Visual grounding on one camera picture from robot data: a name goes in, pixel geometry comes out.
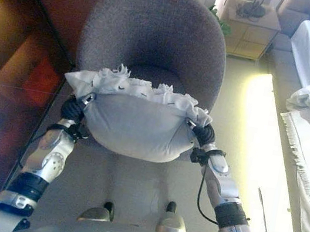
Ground white fringed cushion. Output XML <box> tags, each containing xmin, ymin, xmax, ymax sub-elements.
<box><xmin>52</xmin><ymin>54</ymin><xmax>220</xmax><ymax>171</ymax></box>

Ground glossy dark reflective panel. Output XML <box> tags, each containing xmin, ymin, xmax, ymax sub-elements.
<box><xmin>0</xmin><ymin>0</ymin><xmax>159</xmax><ymax>232</ymax></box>

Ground silver robot leg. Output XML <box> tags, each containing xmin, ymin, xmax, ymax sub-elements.
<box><xmin>77</xmin><ymin>197</ymin><xmax>117</xmax><ymax>224</ymax></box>
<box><xmin>155</xmin><ymin>199</ymin><xmax>192</xmax><ymax>232</ymax></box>

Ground silver right robot leg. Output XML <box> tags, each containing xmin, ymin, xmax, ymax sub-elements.
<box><xmin>155</xmin><ymin>199</ymin><xmax>192</xmax><ymax>232</ymax></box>

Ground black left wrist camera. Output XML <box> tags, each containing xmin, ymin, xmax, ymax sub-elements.
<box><xmin>68</xmin><ymin>122</ymin><xmax>92</xmax><ymax>142</ymax></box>

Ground thin black floor cord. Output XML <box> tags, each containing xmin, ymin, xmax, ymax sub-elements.
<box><xmin>251</xmin><ymin>186</ymin><xmax>283</xmax><ymax>232</ymax></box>

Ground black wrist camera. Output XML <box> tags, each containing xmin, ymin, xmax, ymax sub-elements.
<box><xmin>68</xmin><ymin>122</ymin><xmax>92</xmax><ymax>142</ymax></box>
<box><xmin>188</xmin><ymin>146</ymin><xmax>208</xmax><ymax>165</ymax></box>

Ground dark lamp base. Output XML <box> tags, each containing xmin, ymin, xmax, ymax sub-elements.
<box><xmin>238</xmin><ymin>0</ymin><xmax>269</xmax><ymax>21</ymax></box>

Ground grey fabric armchair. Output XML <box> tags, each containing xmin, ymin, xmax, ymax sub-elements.
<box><xmin>69</xmin><ymin>0</ymin><xmax>237</xmax><ymax>117</ymax></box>

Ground silver left robot leg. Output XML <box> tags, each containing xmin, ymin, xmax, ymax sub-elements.
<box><xmin>77</xmin><ymin>197</ymin><xmax>117</xmax><ymax>224</ymax></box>

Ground light wooden nightstand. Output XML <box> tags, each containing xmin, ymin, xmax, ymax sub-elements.
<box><xmin>214</xmin><ymin>0</ymin><xmax>286</xmax><ymax>65</ymax></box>

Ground green plant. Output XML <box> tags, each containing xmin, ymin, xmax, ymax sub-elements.
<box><xmin>204</xmin><ymin>4</ymin><xmax>236</xmax><ymax>37</ymax></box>

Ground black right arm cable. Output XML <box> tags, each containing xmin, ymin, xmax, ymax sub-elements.
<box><xmin>190</xmin><ymin>159</ymin><xmax>234</xmax><ymax>232</ymax></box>

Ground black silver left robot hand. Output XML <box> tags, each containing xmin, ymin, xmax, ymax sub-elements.
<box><xmin>59</xmin><ymin>88</ymin><xmax>97</xmax><ymax>125</ymax></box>

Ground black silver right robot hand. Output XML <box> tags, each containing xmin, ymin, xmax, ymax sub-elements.
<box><xmin>183</xmin><ymin>118</ymin><xmax>217</xmax><ymax>146</ymax></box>

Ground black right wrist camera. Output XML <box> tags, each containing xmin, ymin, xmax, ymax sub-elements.
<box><xmin>188</xmin><ymin>146</ymin><xmax>208</xmax><ymax>165</ymax></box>

